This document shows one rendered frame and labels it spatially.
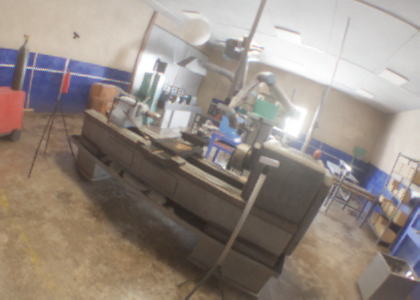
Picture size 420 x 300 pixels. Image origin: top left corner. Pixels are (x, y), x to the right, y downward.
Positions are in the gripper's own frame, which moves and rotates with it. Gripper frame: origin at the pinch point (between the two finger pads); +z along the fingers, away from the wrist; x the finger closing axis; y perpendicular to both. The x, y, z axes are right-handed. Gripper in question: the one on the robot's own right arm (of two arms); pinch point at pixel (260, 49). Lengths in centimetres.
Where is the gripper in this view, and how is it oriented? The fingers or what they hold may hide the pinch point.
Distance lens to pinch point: 200.6
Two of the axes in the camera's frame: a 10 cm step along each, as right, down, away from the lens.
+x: -5.4, 6.5, -5.3
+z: 8.4, 3.9, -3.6
